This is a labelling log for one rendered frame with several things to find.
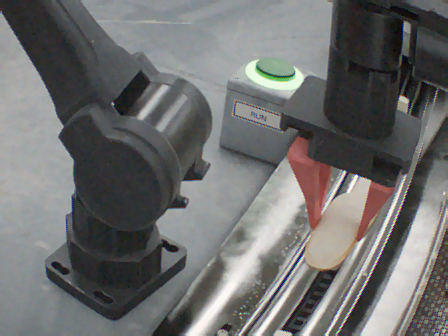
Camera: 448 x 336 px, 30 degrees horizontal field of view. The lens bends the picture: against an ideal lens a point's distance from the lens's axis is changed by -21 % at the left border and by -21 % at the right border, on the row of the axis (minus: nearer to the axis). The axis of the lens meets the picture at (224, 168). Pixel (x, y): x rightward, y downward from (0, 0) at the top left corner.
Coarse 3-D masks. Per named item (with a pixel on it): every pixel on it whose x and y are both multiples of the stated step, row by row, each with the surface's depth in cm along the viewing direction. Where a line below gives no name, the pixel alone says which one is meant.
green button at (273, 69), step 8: (256, 64) 96; (264, 64) 96; (272, 64) 96; (280, 64) 96; (288, 64) 96; (256, 72) 95; (264, 72) 95; (272, 72) 95; (280, 72) 95; (288, 72) 95; (272, 80) 94; (280, 80) 94; (288, 80) 95
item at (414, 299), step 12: (444, 204) 81; (444, 216) 81; (444, 228) 79; (432, 240) 76; (444, 240) 78; (432, 252) 76; (444, 252) 77; (432, 264) 75; (444, 264) 75; (420, 276) 73; (444, 276) 73; (420, 288) 72; (444, 288) 72; (408, 300) 69; (420, 300) 71; (432, 300) 71; (444, 300) 70; (408, 312) 69; (432, 312) 69; (444, 312) 69; (396, 324) 67; (408, 324) 68; (432, 324) 67
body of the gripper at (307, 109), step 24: (336, 72) 63; (360, 72) 63; (384, 72) 62; (312, 96) 68; (336, 96) 64; (360, 96) 62; (384, 96) 62; (288, 120) 65; (312, 120) 65; (336, 120) 65; (360, 120) 63; (384, 120) 64; (408, 120) 67; (360, 144) 64; (384, 144) 64; (408, 144) 64; (408, 168) 63
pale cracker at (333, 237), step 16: (336, 208) 73; (352, 208) 73; (320, 224) 72; (336, 224) 71; (352, 224) 72; (320, 240) 70; (336, 240) 70; (352, 240) 70; (320, 256) 69; (336, 256) 69
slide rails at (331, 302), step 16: (400, 80) 111; (416, 96) 108; (416, 112) 105; (352, 176) 92; (400, 176) 93; (384, 208) 88; (368, 240) 84; (304, 256) 82; (352, 256) 82; (304, 272) 80; (352, 272) 80; (288, 288) 78; (304, 288) 78; (336, 288) 78; (272, 304) 76; (288, 304) 76; (320, 304) 76; (336, 304) 76; (272, 320) 74; (320, 320) 74
